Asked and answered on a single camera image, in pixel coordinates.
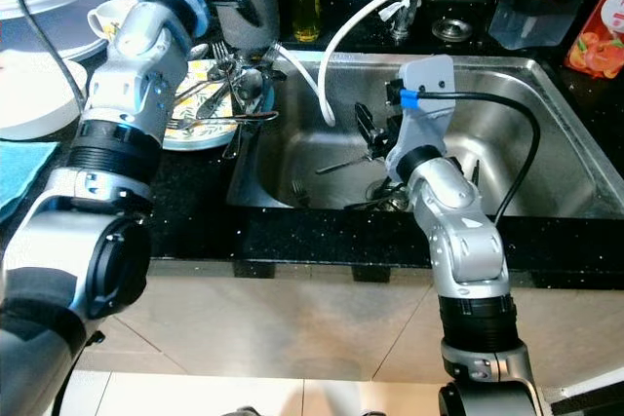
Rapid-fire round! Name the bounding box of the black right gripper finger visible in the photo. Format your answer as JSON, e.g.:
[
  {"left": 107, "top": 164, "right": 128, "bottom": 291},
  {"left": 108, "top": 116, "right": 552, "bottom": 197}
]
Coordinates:
[{"left": 354, "top": 101, "right": 383, "bottom": 159}]

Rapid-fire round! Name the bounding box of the black chopstick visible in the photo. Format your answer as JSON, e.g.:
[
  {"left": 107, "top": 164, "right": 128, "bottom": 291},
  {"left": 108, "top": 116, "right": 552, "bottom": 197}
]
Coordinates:
[{"left": 341, "top": 197, "right": 396, "bottom": 212}]

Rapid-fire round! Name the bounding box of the lemon print teal-rimmed plate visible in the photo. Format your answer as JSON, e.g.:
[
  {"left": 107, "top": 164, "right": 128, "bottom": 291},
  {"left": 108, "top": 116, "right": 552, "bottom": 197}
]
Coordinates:
[{"left": 161, "top": 57, "right": 269, "bottom": 152}]

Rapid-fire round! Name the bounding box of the white bowl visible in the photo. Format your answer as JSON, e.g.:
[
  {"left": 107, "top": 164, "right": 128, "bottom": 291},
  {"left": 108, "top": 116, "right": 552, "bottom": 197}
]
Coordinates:
[{"left": 0, "top": 56, "right": 89, "bottom": 141}]

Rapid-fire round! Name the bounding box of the metal drain strainer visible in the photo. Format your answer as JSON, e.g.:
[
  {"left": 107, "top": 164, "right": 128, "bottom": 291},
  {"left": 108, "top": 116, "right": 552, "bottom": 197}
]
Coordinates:
[{"left": 366, "top": 180, "right": 406, "bottom": 208}]

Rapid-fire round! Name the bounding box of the stainless steel sink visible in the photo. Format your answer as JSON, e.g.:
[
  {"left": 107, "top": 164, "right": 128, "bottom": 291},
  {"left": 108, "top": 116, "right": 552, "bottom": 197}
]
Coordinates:
[{"left": 226, "top": 51, "right": 624, "bottom": 217}]

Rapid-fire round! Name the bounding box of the chrome counter hole cap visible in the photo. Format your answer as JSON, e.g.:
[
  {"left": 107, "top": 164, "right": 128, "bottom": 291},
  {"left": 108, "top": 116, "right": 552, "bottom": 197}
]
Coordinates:
[{"left": 432, "top": 19, "right": 474, "bottom": 42}]

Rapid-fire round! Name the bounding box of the white cartoon mug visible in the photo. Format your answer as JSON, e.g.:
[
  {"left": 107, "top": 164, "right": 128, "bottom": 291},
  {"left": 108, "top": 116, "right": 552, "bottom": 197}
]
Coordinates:
[{"left": 88, "top": 0, "right": 142, "bottom": 42}]

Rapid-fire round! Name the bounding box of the clear plastic sponge holder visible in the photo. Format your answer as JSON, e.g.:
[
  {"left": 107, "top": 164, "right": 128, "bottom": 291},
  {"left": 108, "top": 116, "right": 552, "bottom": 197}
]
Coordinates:
[{"left": 487, "top": 0, "right": 576, "bottom": 50}]

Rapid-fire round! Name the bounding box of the beige cabinet front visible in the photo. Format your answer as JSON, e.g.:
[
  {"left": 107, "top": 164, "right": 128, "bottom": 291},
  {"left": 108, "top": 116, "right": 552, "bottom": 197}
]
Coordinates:
[{"left": 0, "top": 275, "right": 624, "bottom": 388}]

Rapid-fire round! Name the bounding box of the peach print bottle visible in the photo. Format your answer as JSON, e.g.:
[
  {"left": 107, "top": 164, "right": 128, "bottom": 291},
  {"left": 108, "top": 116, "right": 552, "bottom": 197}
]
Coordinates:
[{"left": 564, "top": 0, "right": 624, "bottom": 79}]

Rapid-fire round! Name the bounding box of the blue cloth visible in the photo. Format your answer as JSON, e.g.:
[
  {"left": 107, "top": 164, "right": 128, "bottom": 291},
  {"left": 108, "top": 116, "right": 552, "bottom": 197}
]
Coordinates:
[{"left": 0, "top": 141, "right": 59, "bottom": 232}]

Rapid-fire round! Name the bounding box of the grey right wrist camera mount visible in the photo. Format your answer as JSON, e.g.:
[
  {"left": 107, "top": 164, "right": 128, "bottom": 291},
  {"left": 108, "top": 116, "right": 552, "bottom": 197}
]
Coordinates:
[{"left": 385, "top": 54, "right": 456, "bottom": 178}]

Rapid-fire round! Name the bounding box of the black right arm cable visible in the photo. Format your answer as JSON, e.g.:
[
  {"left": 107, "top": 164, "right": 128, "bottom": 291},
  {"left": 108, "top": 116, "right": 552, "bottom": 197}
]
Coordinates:
[{"left": 400, "top": 90, "right": 542, "bottom": 227}]

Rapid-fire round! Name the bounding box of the long white hose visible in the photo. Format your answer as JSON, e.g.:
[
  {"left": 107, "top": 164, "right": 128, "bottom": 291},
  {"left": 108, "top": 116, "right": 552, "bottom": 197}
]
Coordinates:
[{"left": 317, "top": 0, "right": 484, "bottom": 128}]

